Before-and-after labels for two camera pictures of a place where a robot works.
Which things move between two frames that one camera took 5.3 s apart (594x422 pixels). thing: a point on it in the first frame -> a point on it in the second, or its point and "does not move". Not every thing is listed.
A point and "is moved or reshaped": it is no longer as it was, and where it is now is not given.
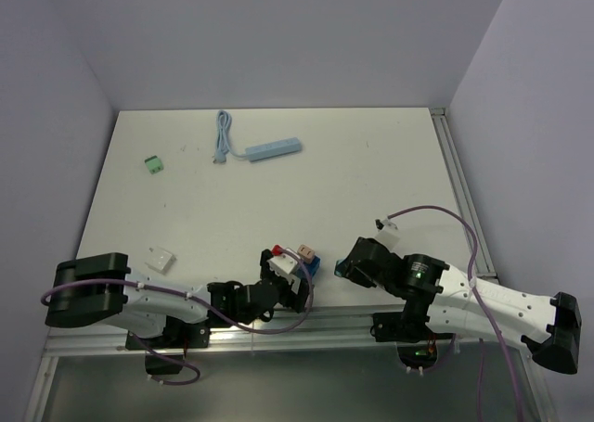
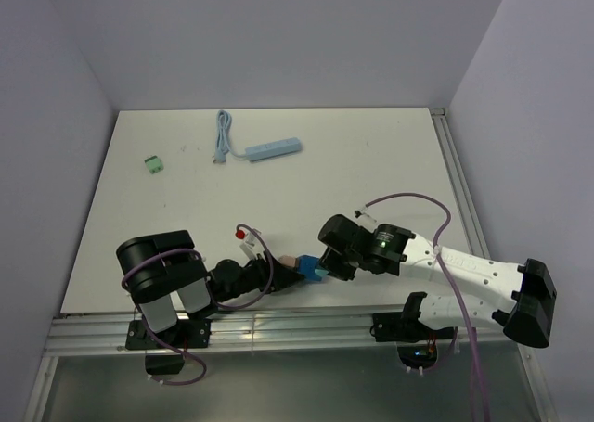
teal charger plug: (336, 272) is moved or reshaped
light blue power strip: (273, 149) does not move
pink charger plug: (306, 252) -> (289, 261)
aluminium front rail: (315, 334) does not move
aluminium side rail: (484, 262) does not move
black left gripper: (294, 300) -> (284, 276)
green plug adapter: (154, 164) does not move
